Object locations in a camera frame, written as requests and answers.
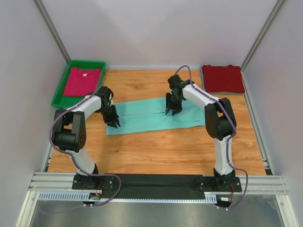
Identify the pink folded t shirt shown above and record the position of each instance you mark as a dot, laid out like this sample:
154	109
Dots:
81	82

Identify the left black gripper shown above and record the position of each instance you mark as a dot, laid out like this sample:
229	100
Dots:
114	117

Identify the aluminium frame rail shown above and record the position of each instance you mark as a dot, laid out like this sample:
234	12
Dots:
257	184

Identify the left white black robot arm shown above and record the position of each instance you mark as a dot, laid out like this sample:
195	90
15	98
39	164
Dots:
68	134

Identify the teal t shirt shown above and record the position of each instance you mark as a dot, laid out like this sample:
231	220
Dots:
149	115

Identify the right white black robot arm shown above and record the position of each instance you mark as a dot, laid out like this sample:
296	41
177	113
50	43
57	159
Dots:
220	121

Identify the green plastic tray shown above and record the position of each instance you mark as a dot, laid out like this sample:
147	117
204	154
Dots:
64	102

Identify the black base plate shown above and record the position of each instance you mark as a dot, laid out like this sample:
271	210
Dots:
144	186

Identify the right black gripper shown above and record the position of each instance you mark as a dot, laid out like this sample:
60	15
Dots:
176	109

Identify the dark red folded t shirt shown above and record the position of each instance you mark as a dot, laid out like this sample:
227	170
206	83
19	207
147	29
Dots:
222	79

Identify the slotted grey cable duct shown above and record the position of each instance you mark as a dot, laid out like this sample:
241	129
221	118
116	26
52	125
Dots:
89	197

